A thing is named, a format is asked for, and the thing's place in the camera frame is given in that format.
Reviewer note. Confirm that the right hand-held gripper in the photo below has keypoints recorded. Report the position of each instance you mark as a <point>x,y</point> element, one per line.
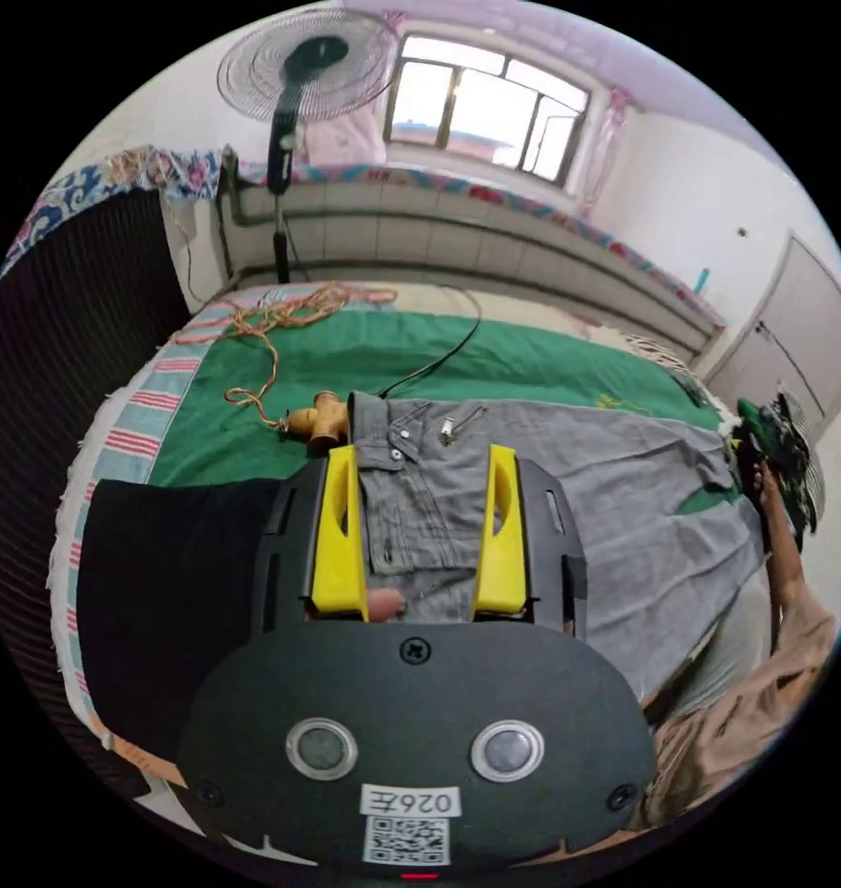
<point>745,444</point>

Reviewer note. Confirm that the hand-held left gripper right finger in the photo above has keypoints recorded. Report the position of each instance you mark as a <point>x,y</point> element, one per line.
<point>503,555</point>

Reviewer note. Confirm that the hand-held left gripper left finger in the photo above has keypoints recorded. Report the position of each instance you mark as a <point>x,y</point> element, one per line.
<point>337,548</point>

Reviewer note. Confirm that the person's right hand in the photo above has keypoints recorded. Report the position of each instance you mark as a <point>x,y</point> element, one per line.
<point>765,485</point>

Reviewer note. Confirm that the person's left hand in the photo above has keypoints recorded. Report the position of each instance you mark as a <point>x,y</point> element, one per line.
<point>385,605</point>

